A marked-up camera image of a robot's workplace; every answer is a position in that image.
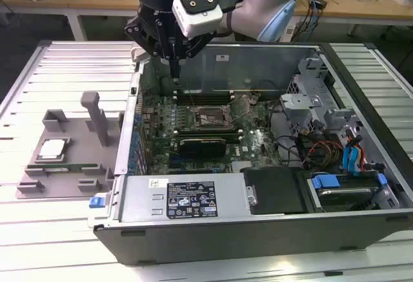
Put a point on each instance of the black graphics card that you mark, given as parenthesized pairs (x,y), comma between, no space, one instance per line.
(201,148)

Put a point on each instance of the small white sticker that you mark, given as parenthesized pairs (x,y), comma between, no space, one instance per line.
(158,183)

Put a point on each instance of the grey metal drive cage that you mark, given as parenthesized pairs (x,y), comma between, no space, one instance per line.
(300,101)

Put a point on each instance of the black open PC case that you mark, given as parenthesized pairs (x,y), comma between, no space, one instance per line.
(226,243)

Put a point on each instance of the black plastic shroud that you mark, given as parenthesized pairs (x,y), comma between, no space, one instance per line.
(274,191)

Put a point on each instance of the hard disk in blue carrier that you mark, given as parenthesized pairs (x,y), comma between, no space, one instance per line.
(345,198)

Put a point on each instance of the black rating label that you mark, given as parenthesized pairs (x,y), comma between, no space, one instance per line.
(192,198)

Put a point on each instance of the black power adapter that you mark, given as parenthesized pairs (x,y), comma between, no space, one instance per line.
(320,3)

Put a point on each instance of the white case wall sticker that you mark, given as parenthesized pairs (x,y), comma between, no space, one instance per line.
(222,57)

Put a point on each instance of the silver chipset heatsink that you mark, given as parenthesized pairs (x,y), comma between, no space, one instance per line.
(241,166)

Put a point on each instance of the CPU socket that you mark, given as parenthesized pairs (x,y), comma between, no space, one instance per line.
(206,112)

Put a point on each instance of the silver power supply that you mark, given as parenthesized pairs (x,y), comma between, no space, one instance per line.
(138,201)

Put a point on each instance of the grey case latch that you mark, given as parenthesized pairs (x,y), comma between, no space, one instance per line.
(137,54)

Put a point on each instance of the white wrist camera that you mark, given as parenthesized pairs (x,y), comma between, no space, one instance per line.
(197,14)

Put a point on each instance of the green RAM stick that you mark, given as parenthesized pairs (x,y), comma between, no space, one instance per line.
(61,166)

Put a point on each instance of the grey parts rack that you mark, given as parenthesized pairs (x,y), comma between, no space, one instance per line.
(77,153)

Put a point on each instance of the round coin cell battery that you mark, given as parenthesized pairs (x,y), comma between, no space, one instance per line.
(254,100)

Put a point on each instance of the blue case latch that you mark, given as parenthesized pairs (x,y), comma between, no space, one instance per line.
(96,202)

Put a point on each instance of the silver CPU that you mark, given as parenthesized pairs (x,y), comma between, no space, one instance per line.
(53,149)

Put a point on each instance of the green motherboard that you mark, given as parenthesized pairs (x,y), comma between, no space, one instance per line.
(258,146)

